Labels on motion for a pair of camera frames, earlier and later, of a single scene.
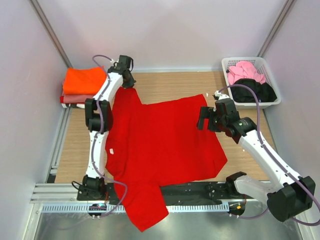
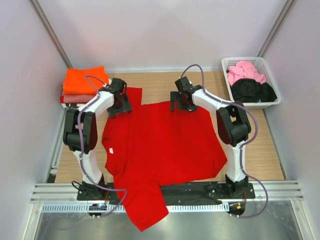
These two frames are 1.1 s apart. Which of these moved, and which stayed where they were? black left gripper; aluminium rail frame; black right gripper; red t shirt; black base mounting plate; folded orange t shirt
Moved: black left gripper; black right gripper
Stayed: black base mounting plate; aluminium rail frame; folded orange t shirt; red t shirt
